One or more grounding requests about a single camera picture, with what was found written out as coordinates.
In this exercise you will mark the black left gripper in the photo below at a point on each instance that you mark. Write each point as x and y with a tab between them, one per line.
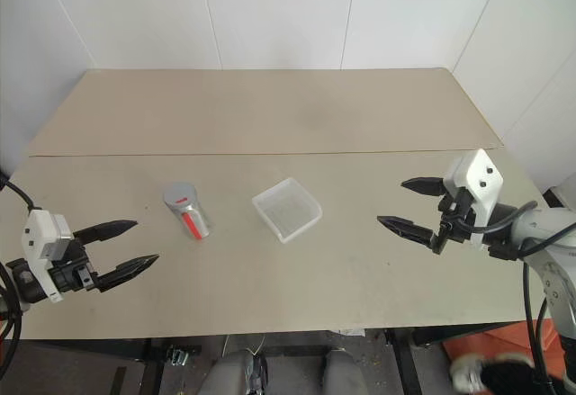
72	275

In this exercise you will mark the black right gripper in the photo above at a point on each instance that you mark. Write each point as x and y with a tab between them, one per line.
456	221

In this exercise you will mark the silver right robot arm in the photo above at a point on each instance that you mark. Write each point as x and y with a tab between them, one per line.
546	242

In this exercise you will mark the silver can with red label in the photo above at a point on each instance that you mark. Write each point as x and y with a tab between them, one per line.
194	219

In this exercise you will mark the grey cap with red mark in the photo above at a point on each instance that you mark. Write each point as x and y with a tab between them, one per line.
180	193

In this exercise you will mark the clear plastic square container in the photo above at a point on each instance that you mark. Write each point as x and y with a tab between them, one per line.
288	208

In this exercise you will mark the metal caster wheel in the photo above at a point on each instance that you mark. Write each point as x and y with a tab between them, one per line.
179	355

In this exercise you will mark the white paper scrap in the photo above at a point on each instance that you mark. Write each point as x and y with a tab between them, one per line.
353	332

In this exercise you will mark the orange box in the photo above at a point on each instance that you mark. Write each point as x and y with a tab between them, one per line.
495	341

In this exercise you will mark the white and black shoe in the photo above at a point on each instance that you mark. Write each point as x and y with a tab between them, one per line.
490	372

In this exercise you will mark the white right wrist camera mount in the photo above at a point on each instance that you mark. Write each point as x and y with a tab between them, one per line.
479	188

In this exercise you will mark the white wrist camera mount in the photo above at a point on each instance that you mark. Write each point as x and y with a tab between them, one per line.
479	188
38	242

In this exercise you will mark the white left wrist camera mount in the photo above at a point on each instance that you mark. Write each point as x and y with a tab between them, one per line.
38	242

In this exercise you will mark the black table frame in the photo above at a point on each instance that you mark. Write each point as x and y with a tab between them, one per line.
407	359

